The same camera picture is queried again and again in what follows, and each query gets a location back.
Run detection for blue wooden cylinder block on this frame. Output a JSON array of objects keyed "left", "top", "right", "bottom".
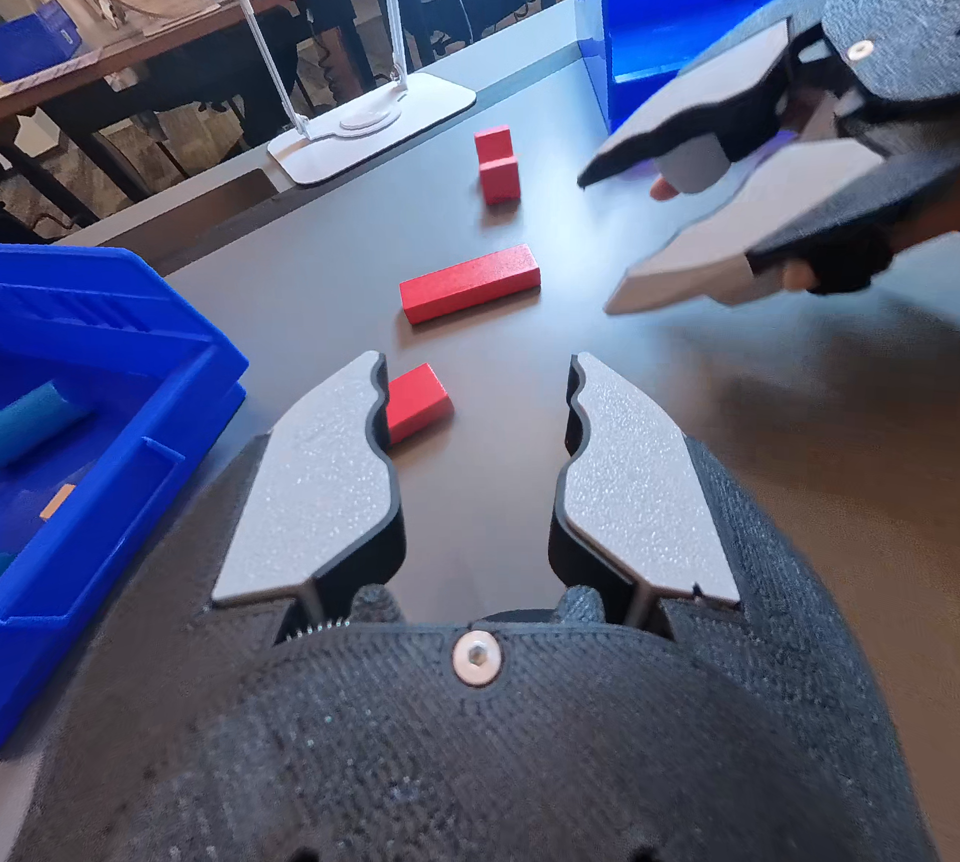
[{"left": 0, "top": 383, "right": 100, "bottom": 467}]

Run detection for wooden office desk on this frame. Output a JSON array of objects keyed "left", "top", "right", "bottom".
[{"left": 0, "top": 0, "right": 504, "bottom": 121}]

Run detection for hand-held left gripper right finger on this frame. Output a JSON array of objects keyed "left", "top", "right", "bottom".
[{"left": 548, "top": 353, "right": 742, "bottom": 626}]

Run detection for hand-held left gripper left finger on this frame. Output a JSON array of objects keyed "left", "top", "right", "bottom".
[{"left": 213, "top": 350, "right": 406, "bottom": 620}]

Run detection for small blue bin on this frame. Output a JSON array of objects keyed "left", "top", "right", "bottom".
[{"left": 0, "top": 0, "right": 84, "bottom": 83}]

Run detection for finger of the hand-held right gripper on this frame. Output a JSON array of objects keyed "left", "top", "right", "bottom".
[
  {"left": 578, "top": 20, "right": 793, "bottom": 197},
  {"left": 605, "top": 140, "right": 889, "bottom": 317}
]

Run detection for red wooden arch block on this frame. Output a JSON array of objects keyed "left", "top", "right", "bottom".
[{"left": 474, "top": 125, "right": 523, "bottom": 206}]

